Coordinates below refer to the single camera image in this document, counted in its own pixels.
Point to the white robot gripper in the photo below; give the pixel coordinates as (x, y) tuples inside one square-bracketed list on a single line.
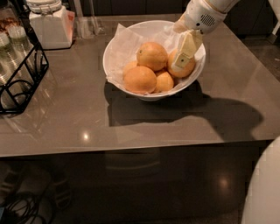
[(201, 17)]

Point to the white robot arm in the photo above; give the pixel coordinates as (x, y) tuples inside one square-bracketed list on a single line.
[(200, 17)]

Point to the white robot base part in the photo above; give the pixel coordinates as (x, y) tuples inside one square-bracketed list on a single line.
[(262, 204)]

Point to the small front right orange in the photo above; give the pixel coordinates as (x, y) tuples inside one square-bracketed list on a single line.
[(165, 82)]

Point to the partly hidden back orange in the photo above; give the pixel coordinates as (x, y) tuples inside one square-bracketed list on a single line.
[(129, 66)]

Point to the clear acrylic stand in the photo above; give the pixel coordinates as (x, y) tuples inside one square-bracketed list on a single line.
[(89, 26)]

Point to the white lidded jar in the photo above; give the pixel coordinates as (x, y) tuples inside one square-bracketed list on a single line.
[(52, 23)]

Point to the clear glass in rack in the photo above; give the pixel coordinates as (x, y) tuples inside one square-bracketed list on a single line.
[(9, 62), (21, 43)]

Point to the black wire rack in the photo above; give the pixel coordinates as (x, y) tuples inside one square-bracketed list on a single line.
[(14, 100)]

